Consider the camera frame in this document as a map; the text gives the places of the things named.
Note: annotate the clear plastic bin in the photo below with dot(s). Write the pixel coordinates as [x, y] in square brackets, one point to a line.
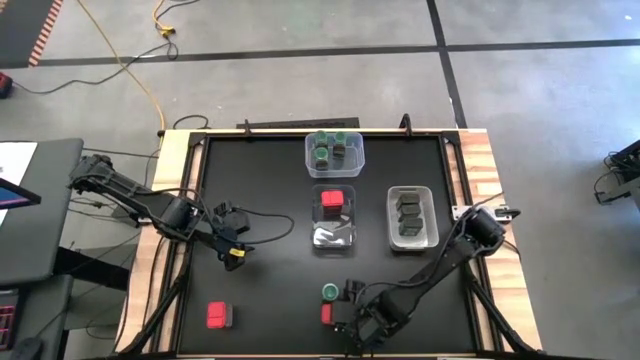
[350, 167]

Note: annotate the tablet with lit screen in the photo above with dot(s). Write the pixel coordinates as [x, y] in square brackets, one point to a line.
[12, 197]

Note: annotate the white paper sheet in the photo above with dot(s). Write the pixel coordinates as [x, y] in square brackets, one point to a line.
[17, 160]

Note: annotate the red device on floor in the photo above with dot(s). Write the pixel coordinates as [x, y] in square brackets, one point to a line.
[4, 85]

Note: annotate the grey translucent plastic bin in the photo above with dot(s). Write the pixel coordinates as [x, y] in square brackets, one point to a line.
[320, 222]

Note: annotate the grey desk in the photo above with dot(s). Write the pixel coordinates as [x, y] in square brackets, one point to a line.
[50, 225]

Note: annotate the keyboard with lit keys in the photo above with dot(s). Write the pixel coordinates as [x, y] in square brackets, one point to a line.
[7, 320]

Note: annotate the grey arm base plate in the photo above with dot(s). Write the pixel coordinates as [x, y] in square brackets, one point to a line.
[460, 212]

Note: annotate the dark green pepper tin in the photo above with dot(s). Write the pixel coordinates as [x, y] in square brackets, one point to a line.
[410, 212]
[407, 199]

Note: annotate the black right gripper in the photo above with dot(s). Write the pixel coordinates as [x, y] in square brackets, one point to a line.
[372, 322]

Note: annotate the black mat orange striped edge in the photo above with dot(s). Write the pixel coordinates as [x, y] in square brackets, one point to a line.
[20, 30]

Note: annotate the red block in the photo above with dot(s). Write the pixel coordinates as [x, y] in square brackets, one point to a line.
[326, 314]
[216, 315]

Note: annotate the smoked paprika tin red lid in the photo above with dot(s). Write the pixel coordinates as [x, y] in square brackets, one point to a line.
[332, 199]

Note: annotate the light wooden table side board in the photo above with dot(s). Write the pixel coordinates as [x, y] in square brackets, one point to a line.
[477, 155]
[172, 150]

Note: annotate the white plastic bin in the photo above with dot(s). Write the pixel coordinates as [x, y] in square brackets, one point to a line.
[430, 220]

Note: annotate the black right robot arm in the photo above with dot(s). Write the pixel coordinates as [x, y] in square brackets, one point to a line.
[440, 265]

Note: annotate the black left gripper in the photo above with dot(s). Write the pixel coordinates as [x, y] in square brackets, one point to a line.
[232, 217]

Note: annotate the black metal table frame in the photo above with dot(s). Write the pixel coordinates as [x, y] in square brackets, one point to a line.
[196, 138]

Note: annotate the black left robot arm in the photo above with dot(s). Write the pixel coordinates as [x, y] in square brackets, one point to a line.
[130, 192]

